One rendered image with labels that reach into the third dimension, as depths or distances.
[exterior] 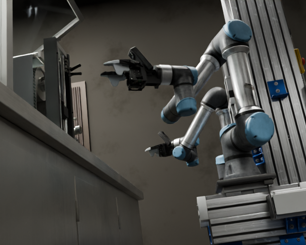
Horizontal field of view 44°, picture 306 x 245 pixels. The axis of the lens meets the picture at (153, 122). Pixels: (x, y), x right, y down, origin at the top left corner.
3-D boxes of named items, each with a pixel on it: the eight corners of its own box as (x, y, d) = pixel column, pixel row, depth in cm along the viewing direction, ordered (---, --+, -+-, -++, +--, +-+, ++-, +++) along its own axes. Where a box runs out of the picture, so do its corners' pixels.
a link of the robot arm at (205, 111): (223, 86, 213) (181, 163, 218) (230, 92, 222) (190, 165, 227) (207, 78, 220) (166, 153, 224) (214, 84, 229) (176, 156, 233)
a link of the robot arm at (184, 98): (189, 120, 150) (185, 94, 154) (201, 109, 140) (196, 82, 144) (170, 120, 148) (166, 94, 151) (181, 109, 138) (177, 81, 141)
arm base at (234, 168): (259, 181, 162) (254, 158, 165) (264, 175, 148) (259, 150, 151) (223, 186, 163) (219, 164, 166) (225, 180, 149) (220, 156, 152)
